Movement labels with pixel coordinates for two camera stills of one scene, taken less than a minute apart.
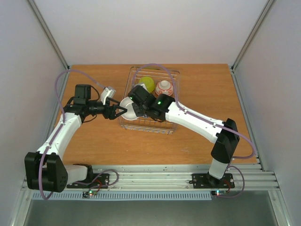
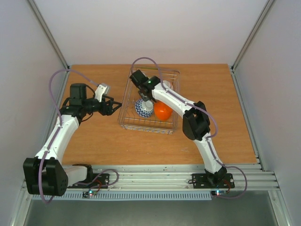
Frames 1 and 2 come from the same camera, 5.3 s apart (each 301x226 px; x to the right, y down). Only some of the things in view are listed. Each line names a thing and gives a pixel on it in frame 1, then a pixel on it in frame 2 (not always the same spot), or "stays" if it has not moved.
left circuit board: [90, 193] stays
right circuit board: [218, 193] stays
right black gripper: [135, 109] -> [143, 94]
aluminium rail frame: [251, 177] stays
